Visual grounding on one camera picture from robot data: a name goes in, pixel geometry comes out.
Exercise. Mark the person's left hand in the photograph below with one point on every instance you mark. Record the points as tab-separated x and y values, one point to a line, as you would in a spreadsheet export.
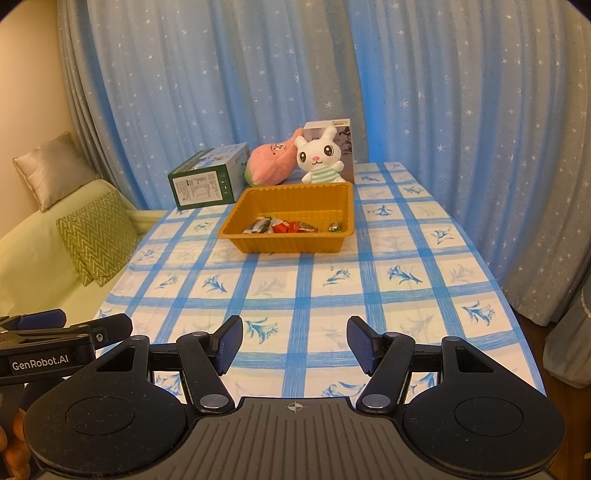
21	457

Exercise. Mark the beige satin cushion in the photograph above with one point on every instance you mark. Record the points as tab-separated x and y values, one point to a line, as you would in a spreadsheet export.
55	170

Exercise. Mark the white bunny plush toy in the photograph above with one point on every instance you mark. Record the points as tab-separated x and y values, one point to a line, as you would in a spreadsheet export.
318	157

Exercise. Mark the red packet with brown label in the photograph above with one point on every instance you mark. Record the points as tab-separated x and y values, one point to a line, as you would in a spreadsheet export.
300	226

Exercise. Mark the small yellow red packet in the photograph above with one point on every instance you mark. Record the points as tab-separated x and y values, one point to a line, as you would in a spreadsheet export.
334	226

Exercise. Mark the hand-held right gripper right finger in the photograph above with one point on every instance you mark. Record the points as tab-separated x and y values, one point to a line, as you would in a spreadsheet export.
362	344

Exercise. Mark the pink plush toy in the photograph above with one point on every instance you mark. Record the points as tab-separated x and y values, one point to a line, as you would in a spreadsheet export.
270	161

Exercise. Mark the orange plastic tray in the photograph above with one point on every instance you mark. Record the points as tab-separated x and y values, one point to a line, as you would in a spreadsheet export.
286	242

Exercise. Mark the green cardboard box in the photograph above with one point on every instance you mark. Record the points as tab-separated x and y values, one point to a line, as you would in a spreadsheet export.
198	189

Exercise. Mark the green zigzag cushion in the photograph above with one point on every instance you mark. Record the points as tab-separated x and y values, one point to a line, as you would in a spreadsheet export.
97	235

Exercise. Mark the clear dark snack packet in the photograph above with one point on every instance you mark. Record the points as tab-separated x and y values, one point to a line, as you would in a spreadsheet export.
258	225

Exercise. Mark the blue starry curtain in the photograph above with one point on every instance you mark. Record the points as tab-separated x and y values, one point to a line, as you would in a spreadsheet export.
184	92
461	115

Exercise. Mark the blue checked tablecloth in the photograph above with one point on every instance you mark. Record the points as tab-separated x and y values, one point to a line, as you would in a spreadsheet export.
369	295

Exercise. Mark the grey cloth with lace trim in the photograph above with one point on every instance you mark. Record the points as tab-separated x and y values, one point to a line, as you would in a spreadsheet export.
572	341

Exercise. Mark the light green sofa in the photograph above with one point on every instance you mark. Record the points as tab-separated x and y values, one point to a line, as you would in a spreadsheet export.
37	267

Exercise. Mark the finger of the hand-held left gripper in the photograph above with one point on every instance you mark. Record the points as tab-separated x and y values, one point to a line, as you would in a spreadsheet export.
46	317
111	327

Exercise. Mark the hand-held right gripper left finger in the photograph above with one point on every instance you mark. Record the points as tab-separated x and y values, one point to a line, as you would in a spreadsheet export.
228	344

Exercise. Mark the grey printed box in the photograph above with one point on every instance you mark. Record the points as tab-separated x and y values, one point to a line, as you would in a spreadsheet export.
346	138

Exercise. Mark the plain red snack packet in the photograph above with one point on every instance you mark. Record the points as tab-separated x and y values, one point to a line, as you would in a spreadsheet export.
279	227

